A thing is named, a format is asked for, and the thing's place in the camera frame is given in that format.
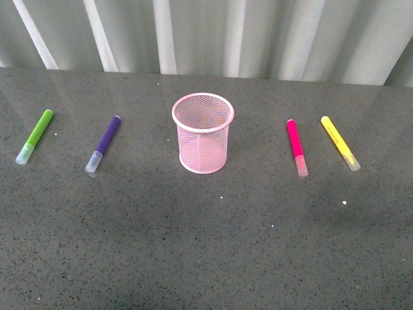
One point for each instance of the pink marker pen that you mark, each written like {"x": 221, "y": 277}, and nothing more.
{"x": 297, "y": 148}

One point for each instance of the purple marker pen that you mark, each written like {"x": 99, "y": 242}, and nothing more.
{"x": 103, "y": 145}

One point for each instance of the pink mesh pen cup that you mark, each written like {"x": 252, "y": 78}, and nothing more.
{"x": 203, "y": 121}

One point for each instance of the yellow marker pen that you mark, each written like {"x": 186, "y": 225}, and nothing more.
{"x": 340, "y": 144}

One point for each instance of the green marker pen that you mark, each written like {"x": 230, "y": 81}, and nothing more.
{"x": 34, "y": 137}

